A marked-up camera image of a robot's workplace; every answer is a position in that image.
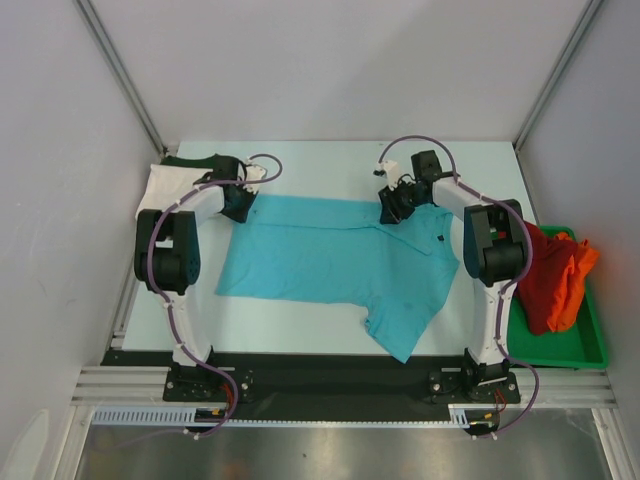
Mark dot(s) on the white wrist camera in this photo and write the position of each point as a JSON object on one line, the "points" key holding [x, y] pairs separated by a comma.
{"points": [[389, 170], [252, 176]]}

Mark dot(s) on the red t shirt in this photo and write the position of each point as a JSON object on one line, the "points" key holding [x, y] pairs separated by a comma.
{"points": [[543, 292]]}

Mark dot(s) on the right aluminium corner post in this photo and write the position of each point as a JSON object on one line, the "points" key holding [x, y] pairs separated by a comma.
{"points": [[578, 35]]}

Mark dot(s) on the left aluminium corner post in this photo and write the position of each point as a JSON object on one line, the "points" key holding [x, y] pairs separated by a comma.
{"points": [[115, 63]]}

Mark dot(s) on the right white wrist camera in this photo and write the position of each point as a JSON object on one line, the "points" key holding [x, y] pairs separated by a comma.
{"points": [[389, 170]]}

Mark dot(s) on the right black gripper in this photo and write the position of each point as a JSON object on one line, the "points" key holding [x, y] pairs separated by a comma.
{"points": [[393, 208]]}

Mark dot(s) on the green plastic tray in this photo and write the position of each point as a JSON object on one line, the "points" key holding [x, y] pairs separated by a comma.
{"points": [[581, 347]]}

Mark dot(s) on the orange t shirt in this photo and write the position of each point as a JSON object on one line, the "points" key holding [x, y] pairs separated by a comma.
{"points": [[570, 291]]}

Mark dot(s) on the aluminium front frame rail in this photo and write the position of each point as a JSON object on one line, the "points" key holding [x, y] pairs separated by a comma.
{"points": [[143, 385]]}

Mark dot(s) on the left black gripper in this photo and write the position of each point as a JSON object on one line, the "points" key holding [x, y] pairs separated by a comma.
{"points": [[241, 216]]}

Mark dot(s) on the grey slotted cable duct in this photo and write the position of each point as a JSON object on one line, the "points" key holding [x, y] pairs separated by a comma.
{"points": [[196, 417]]}

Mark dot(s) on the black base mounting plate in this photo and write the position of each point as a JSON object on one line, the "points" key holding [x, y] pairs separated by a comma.
{"points": [[325, 387]]}

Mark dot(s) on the aluminium corner post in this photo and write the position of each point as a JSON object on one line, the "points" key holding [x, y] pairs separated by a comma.
{"points": [[578, 35], [115, 63]]}

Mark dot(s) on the folded dark green t shirt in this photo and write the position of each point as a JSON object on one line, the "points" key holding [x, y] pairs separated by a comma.
{"points": [[208, 163]]}

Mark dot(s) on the folded white t shirt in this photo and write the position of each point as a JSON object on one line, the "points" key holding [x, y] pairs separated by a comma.
{"points": [[166, 184]]}

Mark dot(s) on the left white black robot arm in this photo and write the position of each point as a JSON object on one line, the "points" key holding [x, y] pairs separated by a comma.
{"points": [[167, 260]]}

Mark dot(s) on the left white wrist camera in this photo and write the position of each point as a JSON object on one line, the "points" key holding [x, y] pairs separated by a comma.
{"points": [[252, 176]]}

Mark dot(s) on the light blue t shirt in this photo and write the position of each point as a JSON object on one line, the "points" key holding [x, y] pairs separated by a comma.
{"points": [[337, 252]]}

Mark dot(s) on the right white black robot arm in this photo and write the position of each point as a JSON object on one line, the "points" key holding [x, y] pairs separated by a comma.
{"points": [[496, 252]]}

